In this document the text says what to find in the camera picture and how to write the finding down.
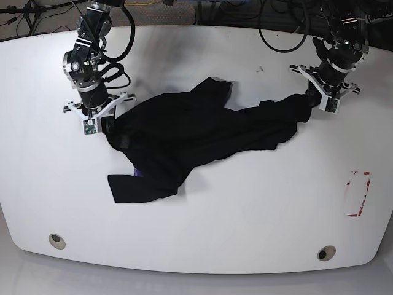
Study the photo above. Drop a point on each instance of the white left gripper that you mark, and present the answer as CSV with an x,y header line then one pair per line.
x,y
324,82

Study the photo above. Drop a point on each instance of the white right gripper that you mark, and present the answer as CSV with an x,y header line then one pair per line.
x,y
104,114

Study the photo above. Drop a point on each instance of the black T-shirt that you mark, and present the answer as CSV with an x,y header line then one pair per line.
x,y
167,136

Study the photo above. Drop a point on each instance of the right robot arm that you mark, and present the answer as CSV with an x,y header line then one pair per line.
x,y
92,73

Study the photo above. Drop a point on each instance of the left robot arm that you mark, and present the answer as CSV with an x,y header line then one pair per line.
x,y
341,50

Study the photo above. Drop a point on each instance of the red tape rectangle marking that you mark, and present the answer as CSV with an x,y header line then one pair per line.
x,y
356,192

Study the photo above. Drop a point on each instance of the white power strip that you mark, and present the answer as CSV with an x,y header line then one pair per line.
x,y
378,15

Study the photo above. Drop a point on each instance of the black tripod stand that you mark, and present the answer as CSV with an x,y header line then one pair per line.
x,y
31,13

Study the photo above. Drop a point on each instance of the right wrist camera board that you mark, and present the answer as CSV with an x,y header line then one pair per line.
x,y
89,126

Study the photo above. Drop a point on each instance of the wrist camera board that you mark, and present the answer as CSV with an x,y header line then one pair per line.
x,y
332,105
89,126

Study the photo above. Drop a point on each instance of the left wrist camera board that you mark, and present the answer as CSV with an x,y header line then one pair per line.
x,y
332,105

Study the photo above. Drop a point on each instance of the left table cable grommet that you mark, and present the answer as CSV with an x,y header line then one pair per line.
x,y
57,242

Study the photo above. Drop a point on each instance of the table cable grommet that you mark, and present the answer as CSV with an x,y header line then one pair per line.
x,y
57,242
326,253

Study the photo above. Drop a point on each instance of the right table cable grommet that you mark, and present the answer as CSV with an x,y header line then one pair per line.
x,y
326,253

